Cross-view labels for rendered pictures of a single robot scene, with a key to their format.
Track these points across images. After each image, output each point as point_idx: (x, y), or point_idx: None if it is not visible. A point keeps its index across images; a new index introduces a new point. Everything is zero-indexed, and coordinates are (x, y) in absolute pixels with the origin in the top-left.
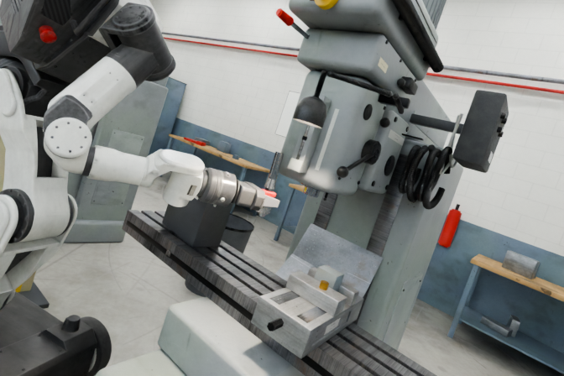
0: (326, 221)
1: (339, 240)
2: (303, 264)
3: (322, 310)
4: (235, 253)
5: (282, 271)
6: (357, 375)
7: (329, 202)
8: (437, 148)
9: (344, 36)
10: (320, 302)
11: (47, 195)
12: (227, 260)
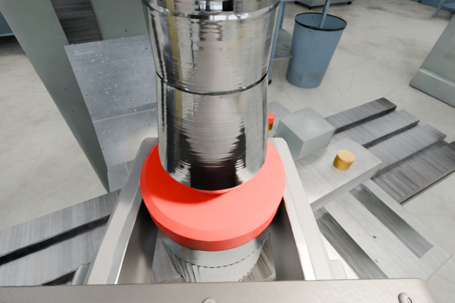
0: (93, 25)
1: (141, 42)
2: (126, 117)
3: (357, 186)
4: (34, 239)
5: (112, 153)
6: (407, 194)
7: None
8: None
9: None
10: (355, 184)
11: None
12: (57, 279)
